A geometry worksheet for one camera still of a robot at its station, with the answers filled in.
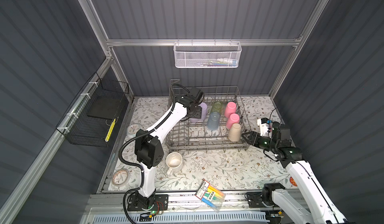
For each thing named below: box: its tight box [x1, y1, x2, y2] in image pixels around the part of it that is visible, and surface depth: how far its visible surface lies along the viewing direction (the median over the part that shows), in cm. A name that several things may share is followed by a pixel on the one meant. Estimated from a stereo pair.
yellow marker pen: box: [105, 118, 116, 142], surface depth 71 cm
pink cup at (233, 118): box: [226, 113, 240, 130], surface depth 92 cm
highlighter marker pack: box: [194, 179, 226, 212], surface depth 76 cm
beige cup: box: [228, 123, 242, 142], surface depth 88 cm
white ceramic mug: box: [165, 151, 183, 177], surface depth 82 cm
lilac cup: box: [199, 102, 208, 121], surface depth 95 cm
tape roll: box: [111, 168, 130, 186], surface depth 83 cm
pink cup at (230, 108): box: [224, 101, 237, 118], surface depth 99 cm
